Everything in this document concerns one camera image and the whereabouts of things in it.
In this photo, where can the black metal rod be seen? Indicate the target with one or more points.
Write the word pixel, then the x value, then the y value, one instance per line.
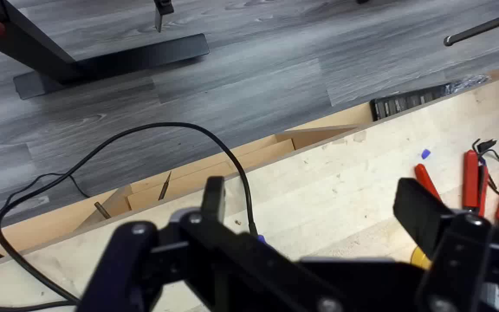
pixel 469 34

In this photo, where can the black ridged strip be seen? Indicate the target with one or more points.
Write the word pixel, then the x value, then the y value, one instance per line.
pixel 399 103

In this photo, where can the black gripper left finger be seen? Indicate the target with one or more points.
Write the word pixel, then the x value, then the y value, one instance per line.
pixel 214 198

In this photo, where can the red handled pliers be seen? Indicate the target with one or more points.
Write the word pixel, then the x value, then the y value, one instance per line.
pixel 476 178

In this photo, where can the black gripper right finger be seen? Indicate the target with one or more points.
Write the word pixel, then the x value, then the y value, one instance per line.
pixel 422 216

